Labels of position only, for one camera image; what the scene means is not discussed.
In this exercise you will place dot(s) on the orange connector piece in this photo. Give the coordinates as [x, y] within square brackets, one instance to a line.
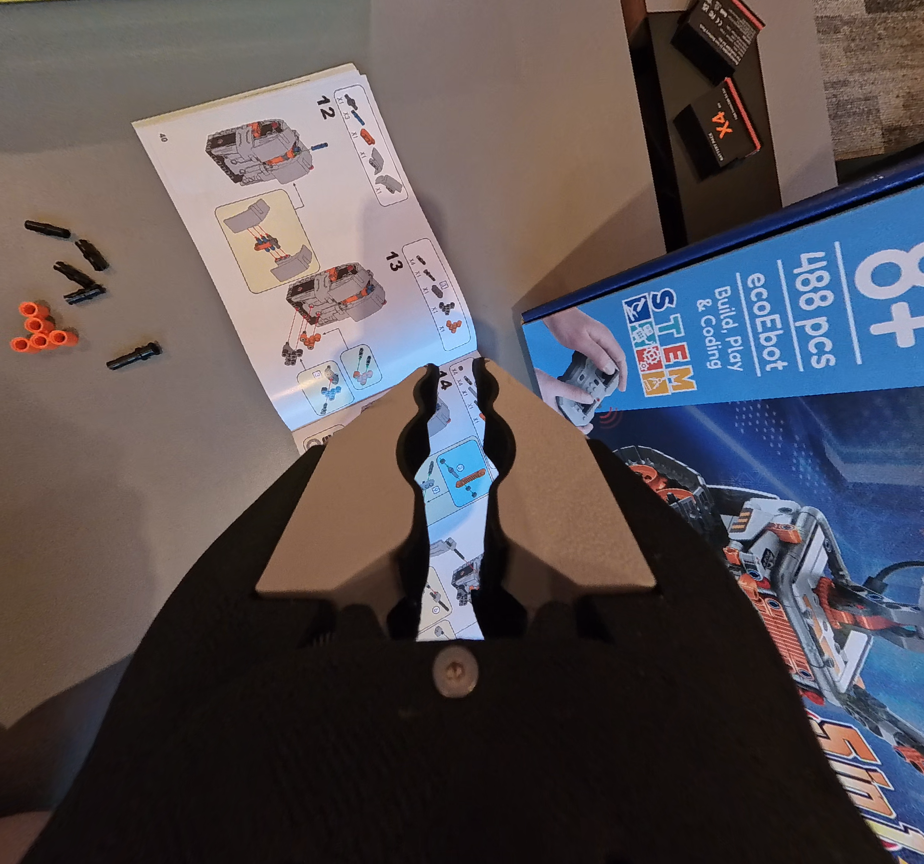
[32, 312]
[61, 338]

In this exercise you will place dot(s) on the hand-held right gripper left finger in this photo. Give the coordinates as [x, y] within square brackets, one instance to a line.
[339, 517]

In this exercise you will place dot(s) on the blue toy box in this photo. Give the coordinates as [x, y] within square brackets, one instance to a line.
[779, 431]

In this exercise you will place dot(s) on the instruction booklet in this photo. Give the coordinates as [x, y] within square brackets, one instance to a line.
[188, 214]

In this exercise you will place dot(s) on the black camera battery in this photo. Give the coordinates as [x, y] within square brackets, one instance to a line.
[714, 34]
[714, 131]

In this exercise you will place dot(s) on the long black axle pin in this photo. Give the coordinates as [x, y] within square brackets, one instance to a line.
[134, 356]

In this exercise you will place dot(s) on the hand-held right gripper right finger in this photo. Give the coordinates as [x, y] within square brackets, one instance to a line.
[570, 517]

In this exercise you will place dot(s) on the black shelf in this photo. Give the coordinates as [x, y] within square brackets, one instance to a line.
[722, 214]

